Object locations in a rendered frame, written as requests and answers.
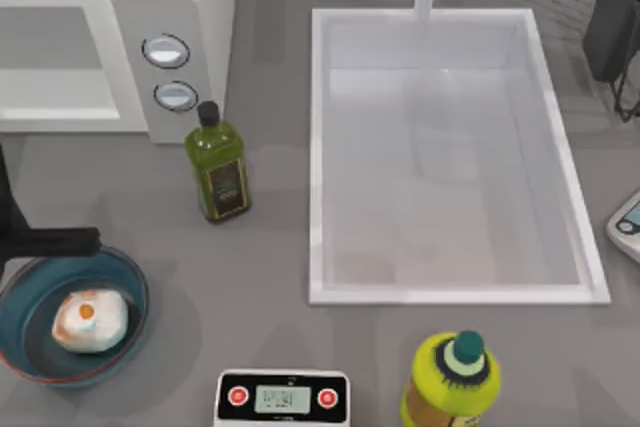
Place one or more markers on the large round microwave knob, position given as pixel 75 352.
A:
pixel 165 51

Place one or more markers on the white sink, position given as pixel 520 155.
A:
pixel 450 172

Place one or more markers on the pale grey kitchen scale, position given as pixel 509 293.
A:
pixel 627 229

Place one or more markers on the white and orange bag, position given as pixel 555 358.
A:
pixel 92 324

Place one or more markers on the white scale with red buttons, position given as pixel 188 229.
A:
pixel 283 399

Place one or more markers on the pale microwave oven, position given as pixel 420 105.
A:
pixel 212 22

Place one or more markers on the yellow-green bottle teal cap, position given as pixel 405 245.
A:
pixel 450 387

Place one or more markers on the blue bowl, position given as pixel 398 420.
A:
pixel 131 297

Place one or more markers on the dark green bottle black cap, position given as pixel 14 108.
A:
pixel 220 167

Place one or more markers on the microwave oven door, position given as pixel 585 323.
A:
pixel 117 77

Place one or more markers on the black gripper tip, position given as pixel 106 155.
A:
pixel 45 242

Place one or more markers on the small round microwave knob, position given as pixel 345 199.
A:
pixel 175 96

